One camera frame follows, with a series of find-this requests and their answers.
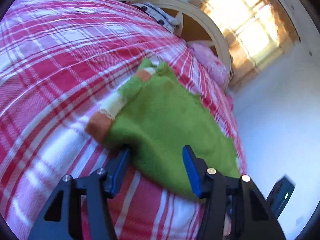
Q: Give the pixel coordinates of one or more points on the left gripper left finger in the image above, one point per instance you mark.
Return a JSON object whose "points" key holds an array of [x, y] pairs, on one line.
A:
{"points": [[60, 217]]}

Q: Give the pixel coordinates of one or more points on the cream wooden headboard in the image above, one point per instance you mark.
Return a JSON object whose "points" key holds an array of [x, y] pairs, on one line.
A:
{"points": [[196, 26]]}

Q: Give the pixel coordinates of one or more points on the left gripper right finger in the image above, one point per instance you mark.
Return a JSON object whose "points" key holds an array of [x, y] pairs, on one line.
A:
{"points": [[251, 215]]}

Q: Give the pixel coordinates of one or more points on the green striped knit sweater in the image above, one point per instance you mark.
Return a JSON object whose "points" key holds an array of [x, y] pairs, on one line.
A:
{"points": [[153, 114]]}

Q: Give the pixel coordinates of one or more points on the yellow curtain behind bed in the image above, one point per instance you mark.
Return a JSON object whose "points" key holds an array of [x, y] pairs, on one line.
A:
{"points": [[257, 33]]}

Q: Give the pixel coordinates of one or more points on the pink pillow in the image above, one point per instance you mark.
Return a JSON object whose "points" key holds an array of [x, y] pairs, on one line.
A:
{"points": [[214, 66]]}

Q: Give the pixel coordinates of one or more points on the pink cloth by wall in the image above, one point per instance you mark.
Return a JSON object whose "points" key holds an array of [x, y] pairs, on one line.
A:
{"points": [[230, 101]]}

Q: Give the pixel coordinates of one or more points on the red plaid bed sheet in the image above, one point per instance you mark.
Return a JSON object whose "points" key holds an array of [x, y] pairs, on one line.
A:
{"points": [[59, 60]]}

